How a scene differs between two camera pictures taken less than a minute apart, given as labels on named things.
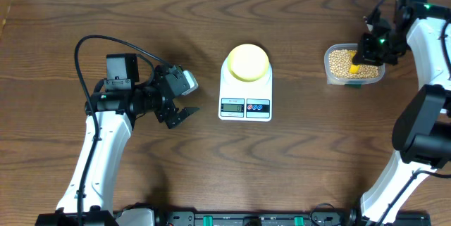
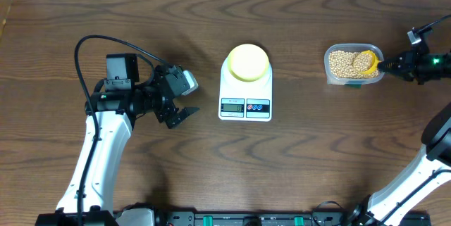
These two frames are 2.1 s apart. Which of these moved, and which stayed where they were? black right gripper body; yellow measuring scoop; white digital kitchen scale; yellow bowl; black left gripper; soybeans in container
Moved: black right gripper body; yellow measuring scoop
Stayed: yellow bowl; soybeans in container; black left gripper; white digital kitchen scale
